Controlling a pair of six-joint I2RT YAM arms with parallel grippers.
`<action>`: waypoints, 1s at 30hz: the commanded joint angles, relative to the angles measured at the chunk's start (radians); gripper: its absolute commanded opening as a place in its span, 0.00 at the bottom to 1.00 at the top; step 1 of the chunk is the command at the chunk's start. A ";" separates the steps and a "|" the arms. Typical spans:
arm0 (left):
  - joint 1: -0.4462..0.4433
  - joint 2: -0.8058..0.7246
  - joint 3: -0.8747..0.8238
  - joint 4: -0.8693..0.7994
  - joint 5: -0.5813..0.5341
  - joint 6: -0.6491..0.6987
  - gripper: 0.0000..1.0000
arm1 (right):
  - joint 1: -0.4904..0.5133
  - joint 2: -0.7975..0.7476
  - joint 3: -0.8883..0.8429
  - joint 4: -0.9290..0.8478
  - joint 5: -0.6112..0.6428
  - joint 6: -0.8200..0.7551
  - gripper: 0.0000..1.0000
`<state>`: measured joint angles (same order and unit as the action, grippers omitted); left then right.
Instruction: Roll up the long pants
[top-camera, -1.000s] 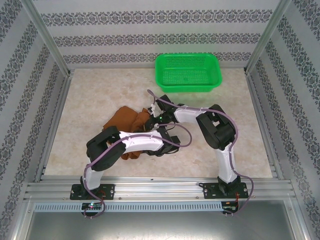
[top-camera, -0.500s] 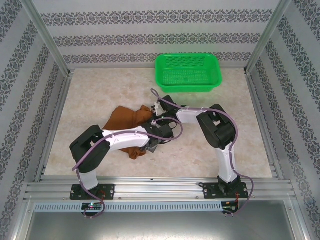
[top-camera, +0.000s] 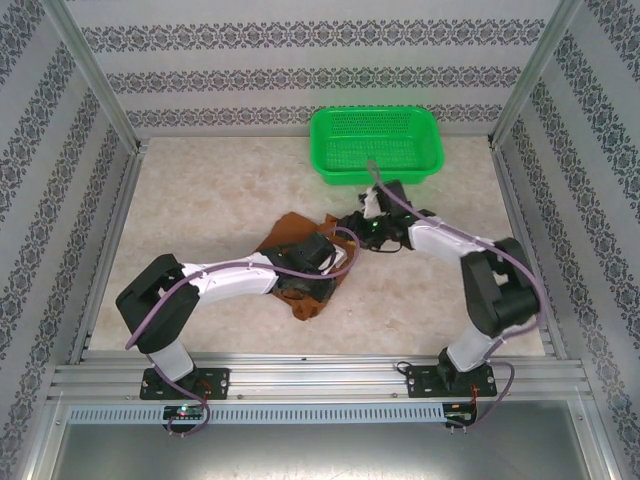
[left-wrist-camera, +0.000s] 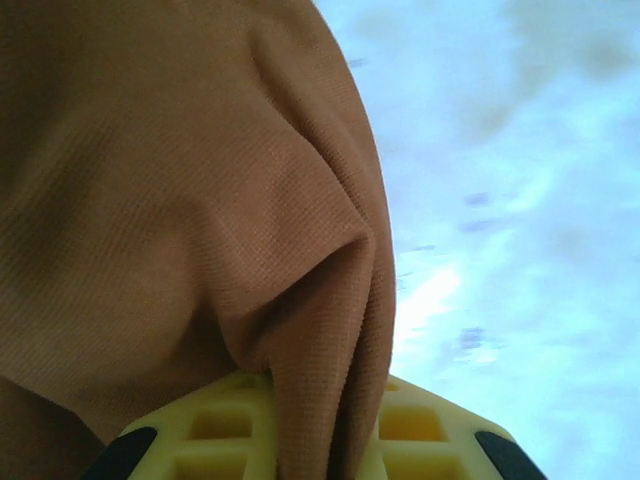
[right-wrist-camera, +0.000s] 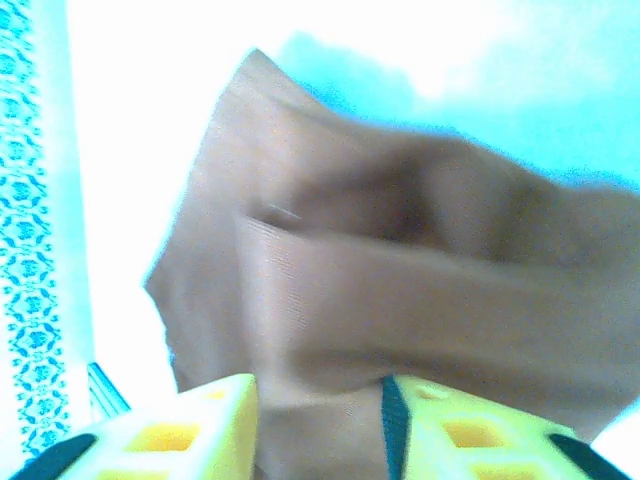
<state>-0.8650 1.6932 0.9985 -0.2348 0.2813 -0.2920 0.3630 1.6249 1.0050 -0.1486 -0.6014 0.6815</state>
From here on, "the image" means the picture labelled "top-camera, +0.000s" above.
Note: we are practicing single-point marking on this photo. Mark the brown long pants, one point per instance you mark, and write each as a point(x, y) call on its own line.
point(290, 227)

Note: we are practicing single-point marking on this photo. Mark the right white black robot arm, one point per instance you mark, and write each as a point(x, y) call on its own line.
point(440, 240)

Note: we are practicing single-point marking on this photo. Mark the green plastic mesh basket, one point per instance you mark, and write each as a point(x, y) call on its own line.
point(350, 145)

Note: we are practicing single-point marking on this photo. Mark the grey metal sheet panel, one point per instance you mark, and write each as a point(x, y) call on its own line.
point(300, 450)

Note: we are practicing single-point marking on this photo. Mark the aluminium mounting rail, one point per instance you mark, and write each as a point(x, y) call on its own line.
point(310, 375)

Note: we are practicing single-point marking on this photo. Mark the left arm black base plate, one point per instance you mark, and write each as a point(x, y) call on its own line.
point(220, 382)

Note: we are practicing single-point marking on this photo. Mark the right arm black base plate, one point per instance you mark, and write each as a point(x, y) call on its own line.
point(417, 382)

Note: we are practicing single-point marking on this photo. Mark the aluminium table side rail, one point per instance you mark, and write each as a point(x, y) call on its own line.
point(127, 175)

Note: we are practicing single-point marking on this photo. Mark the aluminium frame post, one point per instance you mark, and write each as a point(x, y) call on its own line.
point(530, 75)
point(95, 75)

